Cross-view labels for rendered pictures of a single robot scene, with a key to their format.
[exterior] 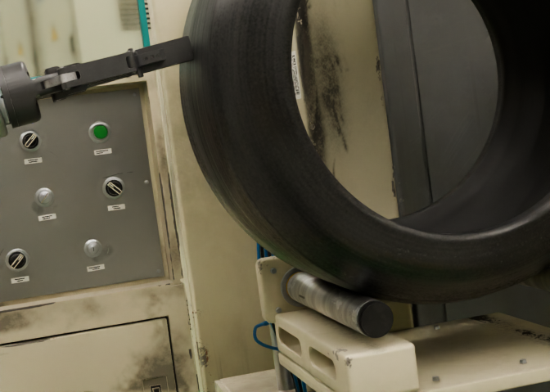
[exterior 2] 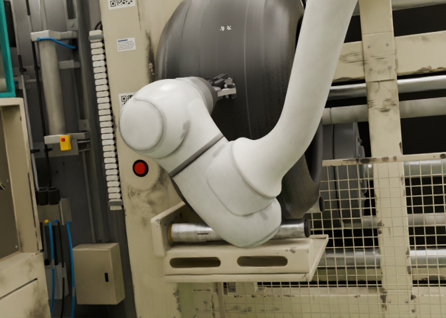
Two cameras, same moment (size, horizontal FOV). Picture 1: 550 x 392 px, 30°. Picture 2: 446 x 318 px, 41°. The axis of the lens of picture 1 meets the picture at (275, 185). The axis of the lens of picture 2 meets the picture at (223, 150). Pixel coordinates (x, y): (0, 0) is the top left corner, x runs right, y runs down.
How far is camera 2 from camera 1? 1.34 m
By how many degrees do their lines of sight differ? 59
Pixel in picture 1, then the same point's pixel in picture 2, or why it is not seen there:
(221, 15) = (269, 64)
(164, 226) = (22, 212)
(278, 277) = (165, 228)
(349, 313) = (293, 228)
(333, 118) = not seen: hidden behind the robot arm
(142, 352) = (28, 308)
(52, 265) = not seen: outside the picture
